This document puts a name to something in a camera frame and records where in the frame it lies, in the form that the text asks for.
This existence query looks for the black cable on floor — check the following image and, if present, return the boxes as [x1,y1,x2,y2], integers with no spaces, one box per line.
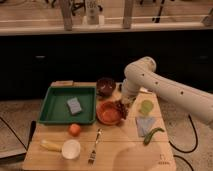
[168,114,199,171]

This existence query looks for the dark brown bowl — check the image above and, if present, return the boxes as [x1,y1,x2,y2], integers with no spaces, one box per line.
[96,77,116,97]

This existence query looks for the white bowl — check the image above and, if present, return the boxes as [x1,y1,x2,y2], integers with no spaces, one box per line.
[62,139,81,159]

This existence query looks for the dark red grape bunch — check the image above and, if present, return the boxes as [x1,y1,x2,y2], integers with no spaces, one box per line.
[115,100,129,119]

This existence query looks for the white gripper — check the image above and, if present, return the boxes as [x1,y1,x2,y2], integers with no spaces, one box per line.
[121,79,138,104]

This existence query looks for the blue grey cloth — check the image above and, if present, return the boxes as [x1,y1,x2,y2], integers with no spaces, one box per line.
[135,116,156,137]

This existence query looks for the silver fork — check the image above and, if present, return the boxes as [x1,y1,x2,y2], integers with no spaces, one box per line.
[88,128,102,164]

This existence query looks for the blue sponge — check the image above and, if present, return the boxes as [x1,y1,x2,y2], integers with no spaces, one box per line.
[67,98,82,115]

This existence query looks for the orange fruit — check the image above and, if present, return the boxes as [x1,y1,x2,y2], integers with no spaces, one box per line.
[68,124,81,137]

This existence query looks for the green plastic tray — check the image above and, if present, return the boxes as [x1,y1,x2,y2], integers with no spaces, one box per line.
[38,86,96,124]

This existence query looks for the green cup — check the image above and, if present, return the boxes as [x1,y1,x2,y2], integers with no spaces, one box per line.
[139,100,154,116]

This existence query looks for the red bowl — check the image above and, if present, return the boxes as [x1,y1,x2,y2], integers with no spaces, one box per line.
[96,101,122,125]

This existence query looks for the green chili pepper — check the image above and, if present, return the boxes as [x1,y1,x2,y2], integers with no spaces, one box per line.
[143,127,165,146]

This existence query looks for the yellow corn cob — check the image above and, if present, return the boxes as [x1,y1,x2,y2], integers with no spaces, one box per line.
[40,140,61,152]

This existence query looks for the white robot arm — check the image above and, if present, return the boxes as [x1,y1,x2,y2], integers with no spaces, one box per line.
[122,56,213,129]

